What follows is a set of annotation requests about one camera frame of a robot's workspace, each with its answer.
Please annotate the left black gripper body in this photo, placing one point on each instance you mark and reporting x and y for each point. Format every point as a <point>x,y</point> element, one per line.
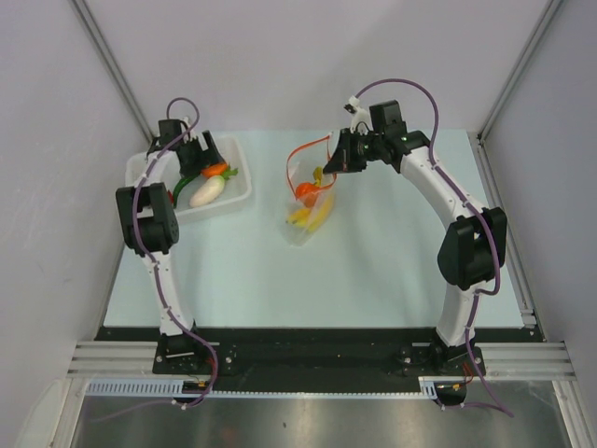
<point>193,143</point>

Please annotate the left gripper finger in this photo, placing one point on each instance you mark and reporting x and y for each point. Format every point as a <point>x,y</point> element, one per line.
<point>190,164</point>
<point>211,154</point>

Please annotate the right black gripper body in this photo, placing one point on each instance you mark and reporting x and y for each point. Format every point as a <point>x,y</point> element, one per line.
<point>370,146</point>

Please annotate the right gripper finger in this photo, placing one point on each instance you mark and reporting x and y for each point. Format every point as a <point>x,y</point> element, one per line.
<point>346,160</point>
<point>346,147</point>

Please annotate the green toy chili pepper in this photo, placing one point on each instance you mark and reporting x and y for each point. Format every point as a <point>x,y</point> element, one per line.
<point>181,184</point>

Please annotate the white toy radish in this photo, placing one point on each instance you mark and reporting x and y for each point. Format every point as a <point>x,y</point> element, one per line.
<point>211,189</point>

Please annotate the clear zip top bag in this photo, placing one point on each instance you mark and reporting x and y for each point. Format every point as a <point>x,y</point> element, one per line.
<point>305,164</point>

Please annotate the orange toy pumpkin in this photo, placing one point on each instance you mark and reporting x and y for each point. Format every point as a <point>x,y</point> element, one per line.
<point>307,193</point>

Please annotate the yellow toy banana bunch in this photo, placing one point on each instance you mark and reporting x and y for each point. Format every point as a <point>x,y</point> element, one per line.
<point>311,219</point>

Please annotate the orange toy tangerine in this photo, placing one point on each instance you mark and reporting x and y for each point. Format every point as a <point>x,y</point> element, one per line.
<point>215,170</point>

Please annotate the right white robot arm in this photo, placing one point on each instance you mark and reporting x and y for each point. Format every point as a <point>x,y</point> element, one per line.
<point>473,250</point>

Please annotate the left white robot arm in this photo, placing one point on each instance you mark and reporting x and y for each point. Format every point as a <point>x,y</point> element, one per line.
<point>150,229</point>

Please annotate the white plastic basket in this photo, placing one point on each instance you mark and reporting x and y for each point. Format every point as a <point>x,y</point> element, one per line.
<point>231,198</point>

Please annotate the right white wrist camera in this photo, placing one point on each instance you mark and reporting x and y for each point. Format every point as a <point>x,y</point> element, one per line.
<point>357,112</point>

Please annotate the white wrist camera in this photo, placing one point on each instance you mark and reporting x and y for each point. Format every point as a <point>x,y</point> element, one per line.
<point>357,112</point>
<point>188,126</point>

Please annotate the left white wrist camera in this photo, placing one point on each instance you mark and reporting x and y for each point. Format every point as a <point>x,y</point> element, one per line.
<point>188,126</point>

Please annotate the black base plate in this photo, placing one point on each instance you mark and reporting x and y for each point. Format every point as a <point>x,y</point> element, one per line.
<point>311,361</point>

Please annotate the white cable duct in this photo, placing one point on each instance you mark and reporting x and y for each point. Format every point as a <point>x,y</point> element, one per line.
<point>181,389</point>

